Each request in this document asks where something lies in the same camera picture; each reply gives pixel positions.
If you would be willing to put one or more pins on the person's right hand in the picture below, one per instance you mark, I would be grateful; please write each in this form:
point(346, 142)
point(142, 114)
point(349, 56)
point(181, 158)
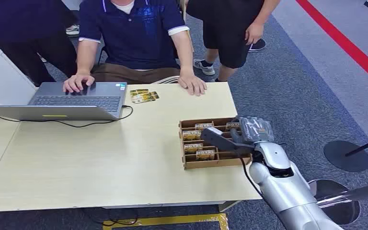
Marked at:
point(76, 82)

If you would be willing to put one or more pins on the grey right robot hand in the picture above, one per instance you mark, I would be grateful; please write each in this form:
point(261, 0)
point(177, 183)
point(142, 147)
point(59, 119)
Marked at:
point(257, 128)

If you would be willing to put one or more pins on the person's left hand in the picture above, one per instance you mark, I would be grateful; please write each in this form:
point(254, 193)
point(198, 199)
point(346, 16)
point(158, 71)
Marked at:
point(192, 84)
point(254, 33)

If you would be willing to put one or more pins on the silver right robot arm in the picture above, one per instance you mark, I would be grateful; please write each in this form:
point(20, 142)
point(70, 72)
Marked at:
point(285, 187)

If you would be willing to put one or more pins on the person's left forearm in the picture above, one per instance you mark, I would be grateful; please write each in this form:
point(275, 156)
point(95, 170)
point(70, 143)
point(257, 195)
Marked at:
point(268, 11)
point(184, 54)

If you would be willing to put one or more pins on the person's right forearm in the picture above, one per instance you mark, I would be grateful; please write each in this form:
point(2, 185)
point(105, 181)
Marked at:
point(86, 57)

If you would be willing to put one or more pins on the person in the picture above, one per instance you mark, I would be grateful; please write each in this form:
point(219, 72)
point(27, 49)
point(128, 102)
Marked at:
point(22, 28)
point(136, 35)
point(228, 28)

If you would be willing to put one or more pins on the brown cardboard card tray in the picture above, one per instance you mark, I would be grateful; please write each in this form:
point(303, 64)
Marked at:
point(203, 164)

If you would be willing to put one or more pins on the grey laptop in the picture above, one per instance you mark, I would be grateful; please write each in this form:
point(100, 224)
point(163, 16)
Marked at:
point(76, 101)

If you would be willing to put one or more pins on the white chair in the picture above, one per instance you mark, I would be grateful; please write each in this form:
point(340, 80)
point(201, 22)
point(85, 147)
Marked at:
point(168, 80)

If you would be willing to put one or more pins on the white cabinet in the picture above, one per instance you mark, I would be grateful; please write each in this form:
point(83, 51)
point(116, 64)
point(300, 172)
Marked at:
point(3, 79)

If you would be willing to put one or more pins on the red floor tape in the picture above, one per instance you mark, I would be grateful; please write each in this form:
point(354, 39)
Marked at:
point(346, 44)

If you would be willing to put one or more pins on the black round base stand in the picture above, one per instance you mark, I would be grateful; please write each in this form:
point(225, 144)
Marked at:
point(346, 157)

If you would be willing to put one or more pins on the chrome round base stand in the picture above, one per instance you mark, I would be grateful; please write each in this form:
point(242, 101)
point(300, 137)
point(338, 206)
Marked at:
point(333, 190)

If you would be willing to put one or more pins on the yellow floor tape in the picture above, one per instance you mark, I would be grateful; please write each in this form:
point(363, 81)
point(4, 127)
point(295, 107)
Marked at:
point(171, 219)

